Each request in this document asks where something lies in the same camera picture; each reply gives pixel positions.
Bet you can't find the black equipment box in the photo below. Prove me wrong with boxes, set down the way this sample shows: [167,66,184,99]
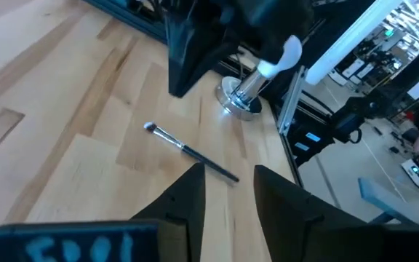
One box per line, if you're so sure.
[287,87,381,167]

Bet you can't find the black metal beam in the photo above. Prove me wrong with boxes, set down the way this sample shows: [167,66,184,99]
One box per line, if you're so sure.
[375,43,419,122]

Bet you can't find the white tube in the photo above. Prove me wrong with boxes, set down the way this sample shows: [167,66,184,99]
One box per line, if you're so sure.
[305,0,404,86]

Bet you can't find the white handheld device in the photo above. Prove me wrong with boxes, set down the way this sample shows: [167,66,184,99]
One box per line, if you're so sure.
[400,156,419,191]

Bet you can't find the white makeup sponge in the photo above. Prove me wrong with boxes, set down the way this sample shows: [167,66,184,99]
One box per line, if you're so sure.
[255,34,304,80]

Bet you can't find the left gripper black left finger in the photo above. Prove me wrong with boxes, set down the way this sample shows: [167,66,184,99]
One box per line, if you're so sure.
[0,162,207,262]

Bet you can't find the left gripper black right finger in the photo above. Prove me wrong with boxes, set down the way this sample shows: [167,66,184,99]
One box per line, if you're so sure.
[253,164,419,262]

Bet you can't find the pale blue board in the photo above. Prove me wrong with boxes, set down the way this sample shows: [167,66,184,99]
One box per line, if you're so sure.
[357,176,419,226]

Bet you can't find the silver aluminium bracket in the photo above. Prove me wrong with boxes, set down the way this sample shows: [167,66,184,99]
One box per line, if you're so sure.
[276,65,308,136]

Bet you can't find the thin black makeup brush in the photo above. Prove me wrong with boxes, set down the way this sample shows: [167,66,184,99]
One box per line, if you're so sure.
[143,121,241,183]

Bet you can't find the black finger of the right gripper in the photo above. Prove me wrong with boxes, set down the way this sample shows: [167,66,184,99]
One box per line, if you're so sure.
[240,0,316,66]
[164,7,240,99]

